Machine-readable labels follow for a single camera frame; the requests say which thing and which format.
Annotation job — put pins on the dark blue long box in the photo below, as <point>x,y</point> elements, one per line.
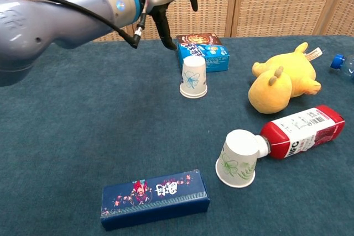
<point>155,203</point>

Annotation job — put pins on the white paper cup green flower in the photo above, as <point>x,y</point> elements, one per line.
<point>238,158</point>

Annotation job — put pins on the white paper cup blue flower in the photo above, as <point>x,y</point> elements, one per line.
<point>193,74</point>

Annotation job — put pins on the blue cap drink bottle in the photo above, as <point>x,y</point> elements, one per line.
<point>338,62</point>

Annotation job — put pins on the blue brown cookie box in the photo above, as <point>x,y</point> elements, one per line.
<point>213,53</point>

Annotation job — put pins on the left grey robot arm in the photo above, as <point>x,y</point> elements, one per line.
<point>55,26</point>

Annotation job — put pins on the teal table cloth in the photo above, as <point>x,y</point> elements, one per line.
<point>83,136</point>

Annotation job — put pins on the yellow plush toy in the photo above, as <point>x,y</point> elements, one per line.
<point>282,84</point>

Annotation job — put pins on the red white juice bottle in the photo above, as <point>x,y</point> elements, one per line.
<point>304,133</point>

